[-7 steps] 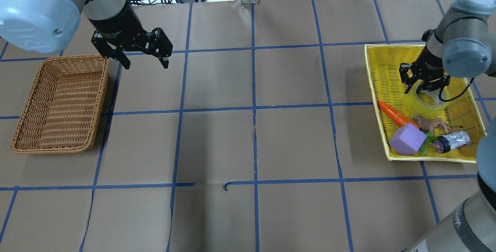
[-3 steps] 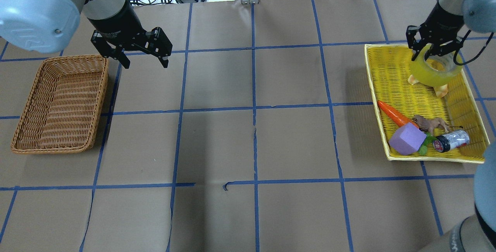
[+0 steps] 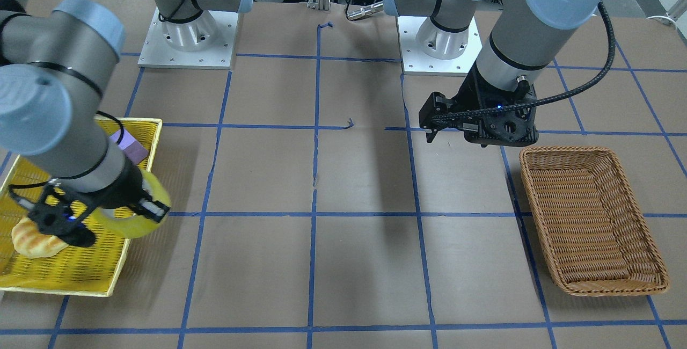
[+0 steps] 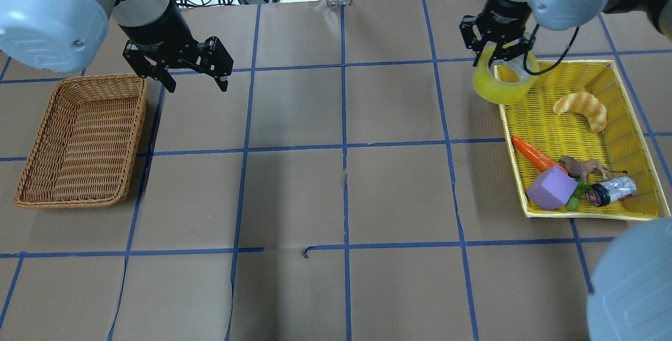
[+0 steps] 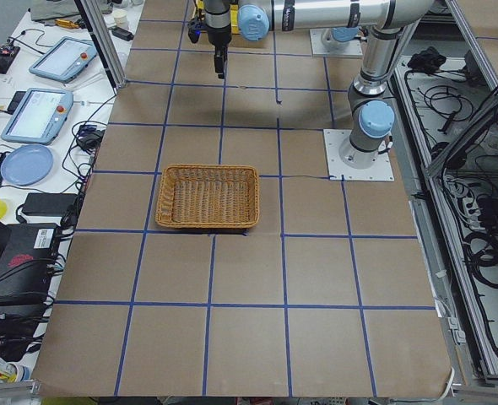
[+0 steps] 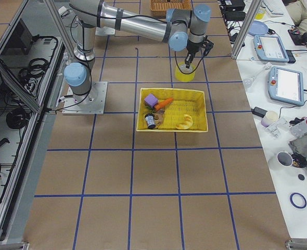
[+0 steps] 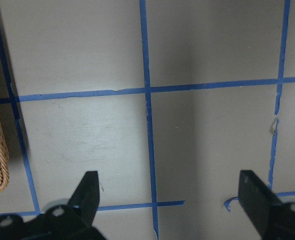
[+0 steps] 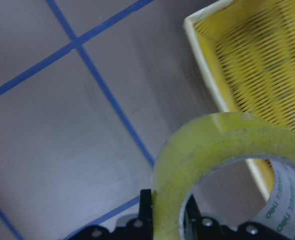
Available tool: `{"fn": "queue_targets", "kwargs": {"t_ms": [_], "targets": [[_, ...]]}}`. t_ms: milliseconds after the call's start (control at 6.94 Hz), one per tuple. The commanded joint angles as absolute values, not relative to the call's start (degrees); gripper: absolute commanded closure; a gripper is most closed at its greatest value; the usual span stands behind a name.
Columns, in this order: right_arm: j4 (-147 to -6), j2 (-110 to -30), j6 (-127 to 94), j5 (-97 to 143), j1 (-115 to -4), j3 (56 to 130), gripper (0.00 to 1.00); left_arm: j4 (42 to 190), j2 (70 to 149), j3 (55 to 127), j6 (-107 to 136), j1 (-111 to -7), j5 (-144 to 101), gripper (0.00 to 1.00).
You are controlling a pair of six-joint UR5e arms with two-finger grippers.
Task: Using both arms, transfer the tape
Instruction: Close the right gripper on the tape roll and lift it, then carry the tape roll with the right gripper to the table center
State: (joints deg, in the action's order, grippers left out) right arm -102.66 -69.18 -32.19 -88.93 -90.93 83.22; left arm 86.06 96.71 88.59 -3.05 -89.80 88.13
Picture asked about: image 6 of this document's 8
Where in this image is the black power adapter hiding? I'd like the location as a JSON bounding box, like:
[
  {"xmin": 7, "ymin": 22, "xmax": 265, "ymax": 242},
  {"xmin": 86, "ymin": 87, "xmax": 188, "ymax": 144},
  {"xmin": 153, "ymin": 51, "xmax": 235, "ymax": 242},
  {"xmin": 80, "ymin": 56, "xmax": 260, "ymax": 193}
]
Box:
[{"xmin": 251, "ymin": 107, "xmax": 267, "ymax": 118}]

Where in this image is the yellow woven tray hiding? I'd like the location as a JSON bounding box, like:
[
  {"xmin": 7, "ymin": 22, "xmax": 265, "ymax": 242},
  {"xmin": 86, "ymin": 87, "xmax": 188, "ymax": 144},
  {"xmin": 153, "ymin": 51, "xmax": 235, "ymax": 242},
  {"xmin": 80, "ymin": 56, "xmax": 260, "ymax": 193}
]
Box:
[{"xmin": 136, "ymin": 88, "xmax": 208, "ymax": 132}]

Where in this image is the purple foam cube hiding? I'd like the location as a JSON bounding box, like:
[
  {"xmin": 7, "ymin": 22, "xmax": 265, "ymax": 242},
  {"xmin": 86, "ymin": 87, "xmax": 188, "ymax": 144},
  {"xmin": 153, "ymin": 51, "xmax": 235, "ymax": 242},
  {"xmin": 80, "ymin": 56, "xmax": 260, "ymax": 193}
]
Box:
[{"xmin": 144, "ymin": 94, "xmax": 158, "ymax": 108}]

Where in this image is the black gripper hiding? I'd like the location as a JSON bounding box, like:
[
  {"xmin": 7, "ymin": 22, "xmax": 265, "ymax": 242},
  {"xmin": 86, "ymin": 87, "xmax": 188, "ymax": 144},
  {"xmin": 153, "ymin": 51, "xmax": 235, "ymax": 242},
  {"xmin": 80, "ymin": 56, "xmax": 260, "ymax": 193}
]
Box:
[{"xmin": 184, "ymin": 36, "xmax": 214, "ymax": 69}]

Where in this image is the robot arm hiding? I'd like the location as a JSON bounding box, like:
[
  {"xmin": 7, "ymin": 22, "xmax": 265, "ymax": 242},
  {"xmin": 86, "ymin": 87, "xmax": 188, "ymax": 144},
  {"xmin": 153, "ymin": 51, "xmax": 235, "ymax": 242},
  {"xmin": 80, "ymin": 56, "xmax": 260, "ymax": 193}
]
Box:
[{"xmin": 64, "ymin": 1, "xmax": 214, "ymax": 108}]

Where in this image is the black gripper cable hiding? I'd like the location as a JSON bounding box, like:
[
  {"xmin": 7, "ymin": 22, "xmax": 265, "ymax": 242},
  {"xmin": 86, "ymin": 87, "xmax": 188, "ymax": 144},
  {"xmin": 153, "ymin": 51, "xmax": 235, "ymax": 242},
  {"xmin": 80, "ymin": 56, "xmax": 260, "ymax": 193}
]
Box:
[{"xmin": 173, "ymin": 39, "xmax": 209, "ymax": 76}]

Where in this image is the brown toy lion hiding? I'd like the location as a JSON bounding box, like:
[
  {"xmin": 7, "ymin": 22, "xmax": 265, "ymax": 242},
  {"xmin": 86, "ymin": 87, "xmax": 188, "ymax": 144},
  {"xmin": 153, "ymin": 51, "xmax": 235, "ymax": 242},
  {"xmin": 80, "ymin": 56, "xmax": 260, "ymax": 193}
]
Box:
[{"xmin": 151, "ymin": 109, "xmax": 165, "ymax": 129}]

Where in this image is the blue plate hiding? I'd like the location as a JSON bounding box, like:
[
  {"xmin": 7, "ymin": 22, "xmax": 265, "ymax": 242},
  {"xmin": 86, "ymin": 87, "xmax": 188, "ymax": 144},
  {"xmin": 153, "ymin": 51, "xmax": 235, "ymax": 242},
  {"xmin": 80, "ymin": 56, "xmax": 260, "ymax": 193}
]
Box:
[{"xmin": 248, "ymin": 20, "xmax": 268, "ymax": 36}]

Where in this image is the white mug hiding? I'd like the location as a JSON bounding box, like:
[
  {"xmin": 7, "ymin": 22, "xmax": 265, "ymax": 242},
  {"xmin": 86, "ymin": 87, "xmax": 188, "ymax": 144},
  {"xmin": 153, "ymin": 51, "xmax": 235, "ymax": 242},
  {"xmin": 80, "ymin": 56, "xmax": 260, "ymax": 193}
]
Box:
[{"xmin": 268, "ymin": 151, "xmax": 293, "ymax": 171}]

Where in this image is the yellow tape roll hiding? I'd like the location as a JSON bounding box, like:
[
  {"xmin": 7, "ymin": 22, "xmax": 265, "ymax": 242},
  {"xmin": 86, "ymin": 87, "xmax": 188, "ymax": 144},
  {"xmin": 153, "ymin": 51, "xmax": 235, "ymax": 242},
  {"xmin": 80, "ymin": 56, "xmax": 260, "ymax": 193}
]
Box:
[{"xmin": 174, "ymin": 62, "xmax": 195, "ymax": 82}]

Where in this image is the blue ring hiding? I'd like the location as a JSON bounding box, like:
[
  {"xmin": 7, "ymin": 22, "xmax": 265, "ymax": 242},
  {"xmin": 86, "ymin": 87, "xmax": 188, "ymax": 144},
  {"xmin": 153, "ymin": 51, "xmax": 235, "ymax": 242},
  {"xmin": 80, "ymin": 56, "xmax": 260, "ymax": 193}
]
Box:
[{"xmin": 289, "ymin": 192, "xmax": 307, "ymax": 209}]

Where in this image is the upper teach pendant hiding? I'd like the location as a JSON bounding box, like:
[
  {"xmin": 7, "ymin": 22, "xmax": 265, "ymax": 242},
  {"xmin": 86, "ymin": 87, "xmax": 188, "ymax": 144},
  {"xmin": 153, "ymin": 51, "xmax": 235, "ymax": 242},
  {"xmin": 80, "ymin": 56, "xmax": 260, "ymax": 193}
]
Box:
[{"xmin": 253, "ymin": 35, "xmax": 289, "ymax": 63}]

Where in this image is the brown wicker basket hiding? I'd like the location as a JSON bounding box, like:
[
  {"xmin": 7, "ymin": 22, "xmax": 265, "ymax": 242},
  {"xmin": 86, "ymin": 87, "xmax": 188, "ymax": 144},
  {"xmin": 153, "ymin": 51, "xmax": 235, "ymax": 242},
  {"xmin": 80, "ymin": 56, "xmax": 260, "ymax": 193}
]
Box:
[{"xmin": 150, "ymin": 0, "xmax": 191, "ymax": 17}]

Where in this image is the lower teach pendant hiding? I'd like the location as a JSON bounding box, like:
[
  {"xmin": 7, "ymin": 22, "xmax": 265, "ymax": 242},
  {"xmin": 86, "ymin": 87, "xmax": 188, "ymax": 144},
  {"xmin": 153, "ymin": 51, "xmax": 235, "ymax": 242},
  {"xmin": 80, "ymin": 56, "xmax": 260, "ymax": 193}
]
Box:
[{"xmin": 267, "ymin": 66, "xmax": 305, "ymax": 106}]

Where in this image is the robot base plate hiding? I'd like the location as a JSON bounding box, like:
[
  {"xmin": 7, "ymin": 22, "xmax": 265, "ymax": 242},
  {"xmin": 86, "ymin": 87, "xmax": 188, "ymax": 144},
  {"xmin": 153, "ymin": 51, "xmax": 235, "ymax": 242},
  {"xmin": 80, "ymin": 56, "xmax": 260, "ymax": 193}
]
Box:
[{"xmin": 62, "ymin": 81, "xmax": 108, "ymax": 115}]

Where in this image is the orange toy carrot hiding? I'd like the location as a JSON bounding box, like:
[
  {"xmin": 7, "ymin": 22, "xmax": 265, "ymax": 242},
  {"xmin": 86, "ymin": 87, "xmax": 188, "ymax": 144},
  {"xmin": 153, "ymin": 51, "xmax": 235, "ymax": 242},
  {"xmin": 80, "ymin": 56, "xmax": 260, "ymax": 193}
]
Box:
[{"xmin": 154, "ymin": 98, "xmax": 174, "ymax": 110}]

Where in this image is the teach pendant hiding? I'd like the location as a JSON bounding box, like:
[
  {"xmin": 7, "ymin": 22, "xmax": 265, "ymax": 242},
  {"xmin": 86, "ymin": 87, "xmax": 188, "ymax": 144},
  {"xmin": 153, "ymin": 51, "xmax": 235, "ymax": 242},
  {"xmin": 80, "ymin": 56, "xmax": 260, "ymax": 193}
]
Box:
[
  {"xmin": 253, "ymin": 35, "xmax": 289, "ymax": 63},
  {"xmin": 267, "ymin": 66, "xmax": 305, "ymax": 106}
]

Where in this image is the aluminium frame post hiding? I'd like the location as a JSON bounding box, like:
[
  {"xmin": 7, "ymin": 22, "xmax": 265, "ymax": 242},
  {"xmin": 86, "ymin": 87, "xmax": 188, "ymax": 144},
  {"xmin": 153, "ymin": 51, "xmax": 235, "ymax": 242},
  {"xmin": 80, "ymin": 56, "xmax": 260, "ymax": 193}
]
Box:
[{"xmin": 231, "ymin": 0, "xmax": 263, "ymax": 59}]

